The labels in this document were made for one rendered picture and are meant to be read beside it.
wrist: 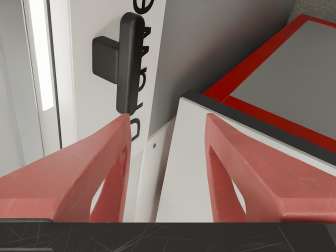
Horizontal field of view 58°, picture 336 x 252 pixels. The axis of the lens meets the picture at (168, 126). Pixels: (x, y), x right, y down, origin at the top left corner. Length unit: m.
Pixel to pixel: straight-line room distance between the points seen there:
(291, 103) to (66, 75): 0.34
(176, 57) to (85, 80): 0.18
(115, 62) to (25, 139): 0.09
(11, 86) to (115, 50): 0.07
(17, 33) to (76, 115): 0.07
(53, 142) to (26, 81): 0.07
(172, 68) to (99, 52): 0.18
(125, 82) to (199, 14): 0.21
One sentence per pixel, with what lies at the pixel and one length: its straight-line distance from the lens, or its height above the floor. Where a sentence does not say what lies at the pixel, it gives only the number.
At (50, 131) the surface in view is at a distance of 0.25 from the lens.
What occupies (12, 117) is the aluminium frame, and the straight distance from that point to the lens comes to 0.23.
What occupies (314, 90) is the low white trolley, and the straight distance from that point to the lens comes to 0.53.
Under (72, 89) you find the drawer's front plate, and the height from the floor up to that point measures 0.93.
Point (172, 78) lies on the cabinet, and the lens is 0.39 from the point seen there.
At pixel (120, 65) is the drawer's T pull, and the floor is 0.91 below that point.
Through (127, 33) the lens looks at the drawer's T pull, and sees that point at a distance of 0.19.
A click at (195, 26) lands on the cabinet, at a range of 0.40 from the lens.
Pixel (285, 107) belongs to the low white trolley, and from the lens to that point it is 0.45.
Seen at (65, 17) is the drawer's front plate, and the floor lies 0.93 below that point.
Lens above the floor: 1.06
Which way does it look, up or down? 46 degrees down
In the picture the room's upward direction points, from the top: 130 degrees counter-clockwise
